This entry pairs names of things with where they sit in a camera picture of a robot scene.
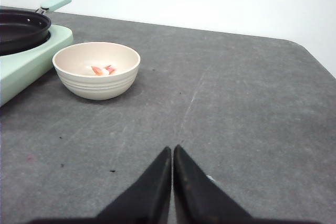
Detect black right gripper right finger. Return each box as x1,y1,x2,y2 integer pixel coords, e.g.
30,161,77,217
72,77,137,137
173,145,252,223

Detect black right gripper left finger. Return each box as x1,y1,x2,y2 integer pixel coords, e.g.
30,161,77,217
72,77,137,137
96,147,172,223

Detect pink shrimp pieces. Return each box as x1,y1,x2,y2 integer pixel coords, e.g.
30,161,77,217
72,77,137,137
91,65,116,76

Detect cream ribbed bowl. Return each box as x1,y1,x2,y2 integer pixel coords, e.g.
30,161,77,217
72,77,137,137
52,42,141,100

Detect mint green breakfast maker base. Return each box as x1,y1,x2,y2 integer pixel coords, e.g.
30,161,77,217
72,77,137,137
1,25,74,105

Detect black frying pan green handle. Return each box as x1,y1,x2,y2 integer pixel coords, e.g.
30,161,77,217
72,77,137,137
1,0,72,56

